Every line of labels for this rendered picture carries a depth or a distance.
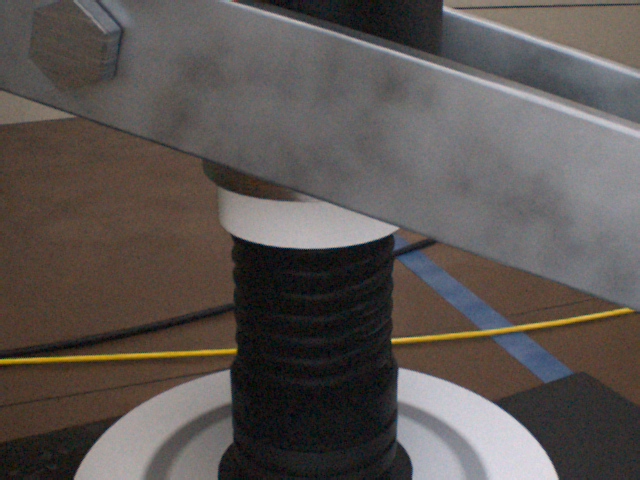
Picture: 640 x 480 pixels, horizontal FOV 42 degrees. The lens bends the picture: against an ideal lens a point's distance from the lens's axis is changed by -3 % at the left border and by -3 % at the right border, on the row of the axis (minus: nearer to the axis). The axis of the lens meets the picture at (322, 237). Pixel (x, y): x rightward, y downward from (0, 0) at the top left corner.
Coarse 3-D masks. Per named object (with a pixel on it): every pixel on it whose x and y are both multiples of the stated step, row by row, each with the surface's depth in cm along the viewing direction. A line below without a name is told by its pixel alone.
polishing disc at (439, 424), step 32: (192, 384) 44; (224, 384) 44; (416, 384) 44; (448, 384) 44; (128, 416) 41; (160, 416) 41; (192, 416) 41; (224, 416) 41; (416, 416) 41; (448, 416) 41; (480, 416) 41; (96, 448) 39; (128, 448) 39; (160, 448) 39; (192, 448) 39; (224, 448) 39; (416, 448) 39; (448, 448) 39; (480, 448) 38; (512, 448) 38
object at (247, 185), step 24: (264, 0) 25; (288, 0) 25; (312, 0) 25; (336, 0) 25; (360, 0) 25; (384, 0) 26; (408, 0) 26; (432, 0) 27; (360, 24) 26; (384, 24) 26; (408, 24) 26; (432, 24) 28; (432, 48) 28; (216, 168) 29; (240, 192) 29; (264, 192) 28; (288, 192) 28
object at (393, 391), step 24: (240, 384) 33; (360, 384) 33; (384, 384) 33; (240, 408) 33; (264, 408) 32; (288, 408) 32; (312, 408) 32; (336, 408) 32; (360, 408) 32; (384, 408) 33; (264, 432) 32; (288, 432) 32; (312, 432) 32; (336, 432) 32; (360, 432) 32
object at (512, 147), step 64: (0, 0) 26; (64, 0) 24; (128, 0) 25; (192, 0) 24; (256, 0) 25; (0, 64) 27; (64, 64) 25; (128, 64) 25; (192, 64) 25; (256, 64) 24; (320, 64) 24; (384, 64) 23; (448, 64) 23; (512, 64) 33; (576, 64) 33; (128, 128) 26; (192, 128) 26; (256, 128) 25; (320, 128) 25; (384, 128) 24; (448, 128) 24; (512, 128) 23; (576, 128) 23; (320, 192) 25; (384, 192) 25; (448, 192) 24; (512, 192) 24; (576, 192) 23; (512, 256) 24; (576, 256) 24
